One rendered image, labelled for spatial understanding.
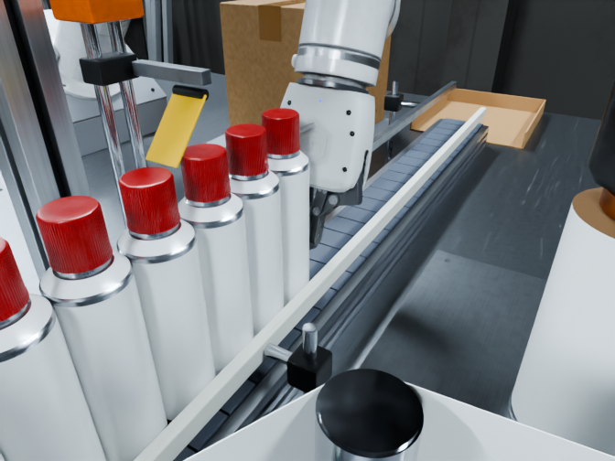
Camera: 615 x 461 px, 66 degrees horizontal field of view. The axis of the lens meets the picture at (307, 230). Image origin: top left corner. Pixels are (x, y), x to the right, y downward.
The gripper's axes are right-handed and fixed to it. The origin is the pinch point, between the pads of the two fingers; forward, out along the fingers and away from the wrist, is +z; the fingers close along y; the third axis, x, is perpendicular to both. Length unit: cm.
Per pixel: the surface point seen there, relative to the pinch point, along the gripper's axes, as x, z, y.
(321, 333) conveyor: -3.6, 9.0, 5.5
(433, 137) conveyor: 53, -13, -2
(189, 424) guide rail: -21.2, 10.9, 4.1
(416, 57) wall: 262, -61, -77
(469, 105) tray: 96, -23, -6
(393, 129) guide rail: 29.2, -12.5, -2.9
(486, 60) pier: 238, -59, -31
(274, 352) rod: -12.4, 8.0, 5.2
